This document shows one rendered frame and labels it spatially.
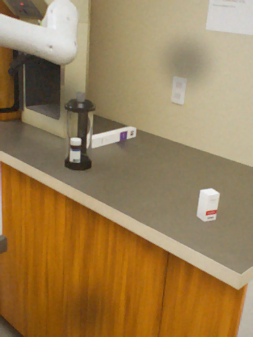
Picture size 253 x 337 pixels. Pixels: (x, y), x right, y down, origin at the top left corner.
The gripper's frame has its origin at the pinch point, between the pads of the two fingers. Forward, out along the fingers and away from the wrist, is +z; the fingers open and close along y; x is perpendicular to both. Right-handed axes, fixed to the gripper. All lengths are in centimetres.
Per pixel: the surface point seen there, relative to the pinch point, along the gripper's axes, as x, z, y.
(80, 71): 12.3, -6.6, -17.6
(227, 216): 82, -57, 12
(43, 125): 20.6, 20.0, -5.2
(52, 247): 64, 4, 33
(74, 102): 26.2, -28.7, 12.5
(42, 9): -12.4, -17.1, -10.1
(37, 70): -2.4, 18.0, -18.7
